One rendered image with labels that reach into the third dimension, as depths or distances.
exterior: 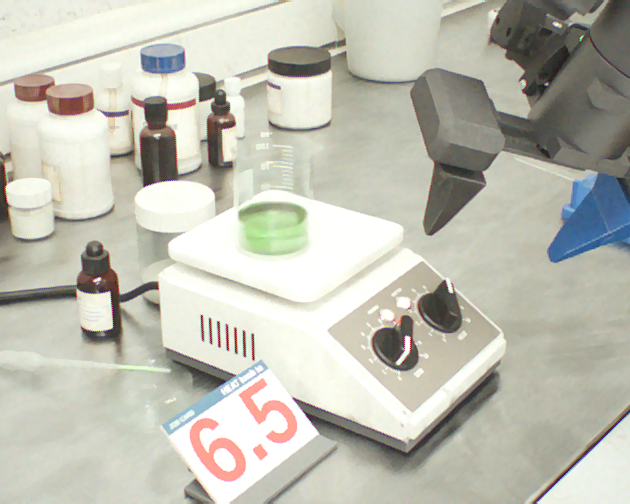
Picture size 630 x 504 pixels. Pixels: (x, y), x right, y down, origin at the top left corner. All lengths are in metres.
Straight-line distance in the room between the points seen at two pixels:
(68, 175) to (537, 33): 0.47
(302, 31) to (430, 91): 0.78
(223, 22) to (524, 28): 0.66
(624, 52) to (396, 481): 0.28
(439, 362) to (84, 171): 0.40
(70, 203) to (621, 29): 0.55
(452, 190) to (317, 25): 0.80
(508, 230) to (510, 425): 0.29
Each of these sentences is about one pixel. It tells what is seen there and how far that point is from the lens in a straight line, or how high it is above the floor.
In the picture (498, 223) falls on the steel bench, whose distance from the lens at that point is 1.02.
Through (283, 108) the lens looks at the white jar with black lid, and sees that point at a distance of 1.22.
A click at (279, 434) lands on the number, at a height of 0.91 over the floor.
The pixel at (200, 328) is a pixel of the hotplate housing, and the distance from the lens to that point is 0.78.
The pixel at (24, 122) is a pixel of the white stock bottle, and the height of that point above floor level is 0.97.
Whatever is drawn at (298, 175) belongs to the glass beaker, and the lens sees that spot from 0.73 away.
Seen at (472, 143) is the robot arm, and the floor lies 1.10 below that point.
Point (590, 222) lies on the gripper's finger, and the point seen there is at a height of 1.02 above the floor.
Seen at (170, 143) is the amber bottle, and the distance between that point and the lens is 1.07.
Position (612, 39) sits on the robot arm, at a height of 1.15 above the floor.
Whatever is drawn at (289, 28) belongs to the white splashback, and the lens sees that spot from 1.40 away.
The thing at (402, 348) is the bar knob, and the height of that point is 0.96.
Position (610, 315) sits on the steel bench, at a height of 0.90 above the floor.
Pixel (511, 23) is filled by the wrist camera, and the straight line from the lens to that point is 0.70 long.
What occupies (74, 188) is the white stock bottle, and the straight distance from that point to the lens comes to 1.02.
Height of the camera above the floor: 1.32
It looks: 26 degrees down
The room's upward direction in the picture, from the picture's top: straight up
